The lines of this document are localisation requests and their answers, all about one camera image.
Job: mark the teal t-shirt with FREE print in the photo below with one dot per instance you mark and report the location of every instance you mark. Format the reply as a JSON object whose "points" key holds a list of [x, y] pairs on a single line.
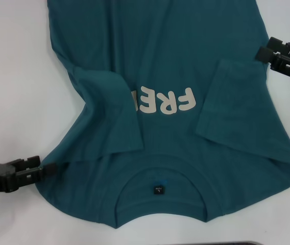
{"points": [[160, 51]]}

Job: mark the black flat panel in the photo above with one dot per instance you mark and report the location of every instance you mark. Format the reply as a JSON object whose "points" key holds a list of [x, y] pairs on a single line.
{"points": [[237, 243]]}

